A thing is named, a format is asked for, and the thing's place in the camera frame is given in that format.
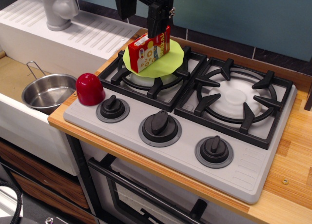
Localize black left stove knob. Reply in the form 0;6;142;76
96;95;130;123

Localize black right burner grate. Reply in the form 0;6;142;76
175;58;297;149

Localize white toy sink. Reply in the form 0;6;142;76
0;0;138;176

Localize black left burner grate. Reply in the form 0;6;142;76
98;46;208;112

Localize black stove knob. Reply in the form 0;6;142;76
138;110;182;147
96;95;130;123
195;136;234;169

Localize red cereal box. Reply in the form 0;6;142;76
123;26;171;73

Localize black burner grate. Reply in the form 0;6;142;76
98;46;208;112
175;58;297;149

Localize black middle stove knob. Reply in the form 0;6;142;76
138;110;182;147

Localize stainless steel pot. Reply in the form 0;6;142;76
21;74;77;115

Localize grey toy stove top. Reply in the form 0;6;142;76
63;83;288;204

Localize black right stove knob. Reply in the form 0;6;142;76
195;136;234;169

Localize black braided cable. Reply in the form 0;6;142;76
0;180;24;222

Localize grey toy faucet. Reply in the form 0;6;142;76
42;0;79;31

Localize wooden drawer fronts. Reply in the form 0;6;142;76
0;139;96;224

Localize lime green plastic plate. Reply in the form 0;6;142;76
122;39;184;78

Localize black oven door handle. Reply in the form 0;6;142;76
88;158;207;224

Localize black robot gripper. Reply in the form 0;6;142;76
115;0;174;39

